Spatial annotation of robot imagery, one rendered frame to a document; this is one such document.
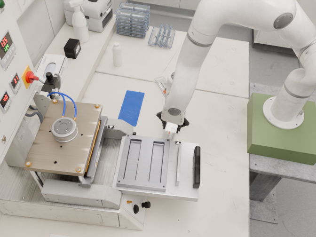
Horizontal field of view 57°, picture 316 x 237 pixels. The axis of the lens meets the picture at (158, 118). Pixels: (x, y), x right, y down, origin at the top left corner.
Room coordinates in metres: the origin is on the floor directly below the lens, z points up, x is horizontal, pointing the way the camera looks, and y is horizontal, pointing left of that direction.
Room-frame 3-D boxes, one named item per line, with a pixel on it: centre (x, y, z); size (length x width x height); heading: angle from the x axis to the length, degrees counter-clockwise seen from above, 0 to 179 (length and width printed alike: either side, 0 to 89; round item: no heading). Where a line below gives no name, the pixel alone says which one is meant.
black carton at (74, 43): (1.28, 0.51, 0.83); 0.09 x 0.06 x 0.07; 173
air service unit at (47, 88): (0.75, 0.41, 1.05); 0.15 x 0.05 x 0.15; 178
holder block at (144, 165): (0.52, 0.03, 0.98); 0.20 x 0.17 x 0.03; 178
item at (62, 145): (0.55, 0.32, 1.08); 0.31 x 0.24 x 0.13; 178
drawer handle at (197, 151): (0.51, -0.15, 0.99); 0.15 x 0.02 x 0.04; 178
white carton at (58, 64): (1.06, 0.56, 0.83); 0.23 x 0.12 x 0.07; 1
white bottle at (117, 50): (1.27, 0.26, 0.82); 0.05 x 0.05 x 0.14
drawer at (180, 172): (0.52, -0.01, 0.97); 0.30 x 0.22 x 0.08; 88
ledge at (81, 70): (1.29, 0.51, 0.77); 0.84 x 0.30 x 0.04; 173
